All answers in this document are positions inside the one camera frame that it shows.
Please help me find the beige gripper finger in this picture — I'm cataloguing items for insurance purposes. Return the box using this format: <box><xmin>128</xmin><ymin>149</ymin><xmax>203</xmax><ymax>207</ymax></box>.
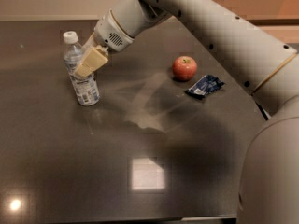
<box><xmin>82</xmin><ymin>34</ymin><xmax>94</xmax><ymax>52</ymax></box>
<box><xmin>73</xmin><ymin>45</ymin><xmax>108</xmax><ymax>79</ymax></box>

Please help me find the clear water bottle blue label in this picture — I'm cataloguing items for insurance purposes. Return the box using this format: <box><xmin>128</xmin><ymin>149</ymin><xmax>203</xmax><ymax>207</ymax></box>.
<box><xmin>63</xmin><ymin>31</ymin><xmax>100</xmax><ymax>106</ymax></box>

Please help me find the blue snack wrapper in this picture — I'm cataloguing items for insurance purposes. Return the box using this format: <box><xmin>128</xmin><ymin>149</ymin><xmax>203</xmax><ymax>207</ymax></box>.
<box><xmin>185</xmin><ymin>75</ymin><xmax>224</xmax><ymax>100</ymax></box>

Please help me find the red apple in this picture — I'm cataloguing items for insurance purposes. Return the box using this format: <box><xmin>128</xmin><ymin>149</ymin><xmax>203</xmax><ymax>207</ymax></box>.
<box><xmin>172</xmin><ymin>56</ymin><xmax>197</xmax><ymax>81</ymax></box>

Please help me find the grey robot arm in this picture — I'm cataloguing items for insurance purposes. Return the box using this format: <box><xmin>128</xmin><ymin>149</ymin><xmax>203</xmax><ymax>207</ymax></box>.
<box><xmin>75</xmin><ymin>0</ymin><xmax>299</xmax><ymax>224</ymax></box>

